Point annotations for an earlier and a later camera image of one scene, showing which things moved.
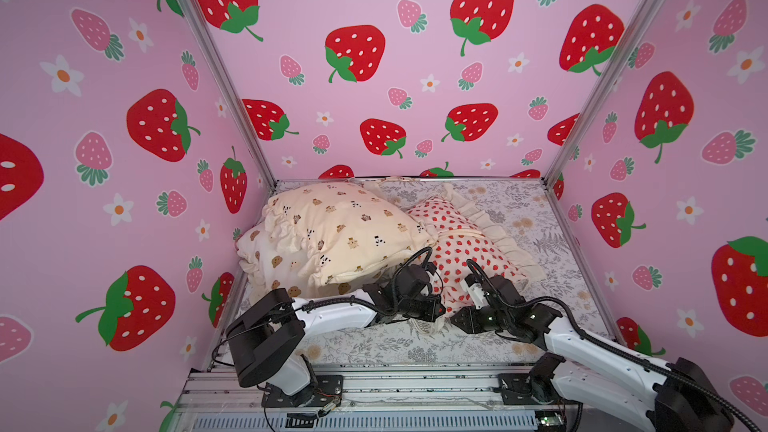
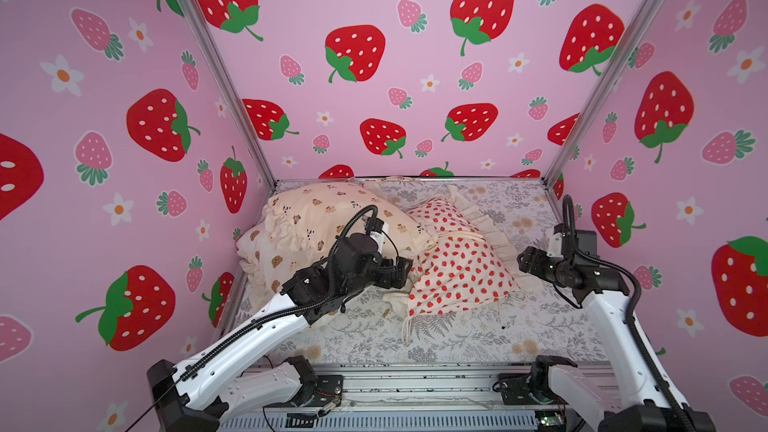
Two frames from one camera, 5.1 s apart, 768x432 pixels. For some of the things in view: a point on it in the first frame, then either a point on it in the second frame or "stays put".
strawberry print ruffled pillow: x=469 y=244 stays put
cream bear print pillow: x=345 y=232 stays put
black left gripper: x=431 y=313 → x=397 y=275
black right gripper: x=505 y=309 → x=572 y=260
